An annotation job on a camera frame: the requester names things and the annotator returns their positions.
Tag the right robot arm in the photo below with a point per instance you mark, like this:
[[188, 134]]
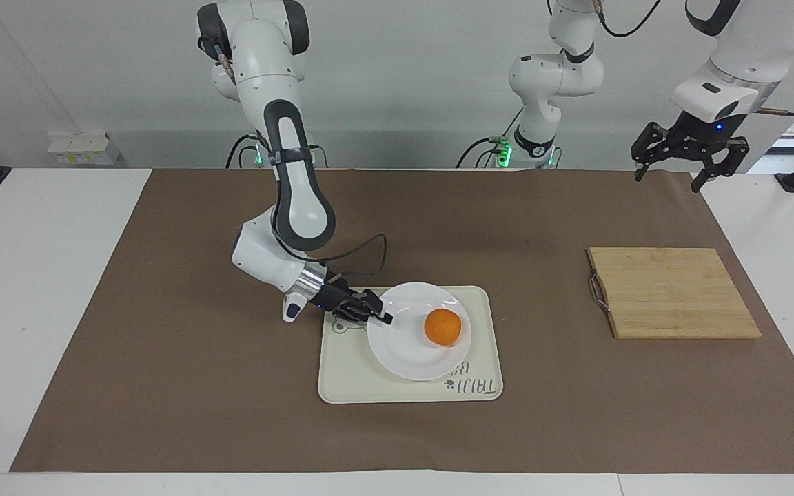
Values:
[[259, 55]]

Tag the white box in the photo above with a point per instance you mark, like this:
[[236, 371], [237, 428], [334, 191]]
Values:
[[83, 148]]

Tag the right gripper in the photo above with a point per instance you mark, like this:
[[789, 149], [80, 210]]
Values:
[[333, 295]]

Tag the white round plate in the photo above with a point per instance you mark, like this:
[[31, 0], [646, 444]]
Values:
[[404, 344]]

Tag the orange fruit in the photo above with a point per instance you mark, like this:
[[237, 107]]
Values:
[[443, 327]]

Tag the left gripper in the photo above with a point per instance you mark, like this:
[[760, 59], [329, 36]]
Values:
[[707, 134]]

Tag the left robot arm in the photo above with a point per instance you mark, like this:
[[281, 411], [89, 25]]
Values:
[[548, 83]]

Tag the cream plastic tray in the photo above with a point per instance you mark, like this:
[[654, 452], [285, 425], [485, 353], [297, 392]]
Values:
[[342, 375]]

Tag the wooden cutting board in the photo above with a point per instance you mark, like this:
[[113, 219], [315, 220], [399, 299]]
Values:
[[673, 293]]

